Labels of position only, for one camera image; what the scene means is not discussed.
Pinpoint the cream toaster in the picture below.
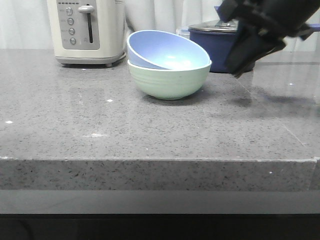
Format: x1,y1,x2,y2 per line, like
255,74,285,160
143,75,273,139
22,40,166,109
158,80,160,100
47,0,126,66

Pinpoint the white curtain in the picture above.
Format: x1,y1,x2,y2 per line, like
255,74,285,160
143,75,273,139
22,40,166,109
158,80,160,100
0,0,320,53

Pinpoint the blue bowl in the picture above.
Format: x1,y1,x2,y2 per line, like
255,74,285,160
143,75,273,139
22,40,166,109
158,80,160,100
127,30,211,70

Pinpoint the clear plastic container blue lid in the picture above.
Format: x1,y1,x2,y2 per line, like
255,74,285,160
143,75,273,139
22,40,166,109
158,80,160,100
175,26,190,39

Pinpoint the dark blue saucepan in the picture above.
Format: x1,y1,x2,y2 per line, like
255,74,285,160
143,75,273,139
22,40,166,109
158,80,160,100
187,22,320,74

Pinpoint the glass pot lid blue knob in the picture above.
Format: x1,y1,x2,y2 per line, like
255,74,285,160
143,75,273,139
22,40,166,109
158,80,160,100
188,19,238,34

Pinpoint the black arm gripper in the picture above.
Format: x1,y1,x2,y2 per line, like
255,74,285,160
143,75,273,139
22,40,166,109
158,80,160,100
217,0,314,78

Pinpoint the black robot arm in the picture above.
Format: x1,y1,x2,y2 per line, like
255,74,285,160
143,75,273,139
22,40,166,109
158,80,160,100
217,0,320,78

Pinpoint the green bowl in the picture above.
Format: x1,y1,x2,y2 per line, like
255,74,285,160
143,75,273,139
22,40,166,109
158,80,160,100
127,60,212,100

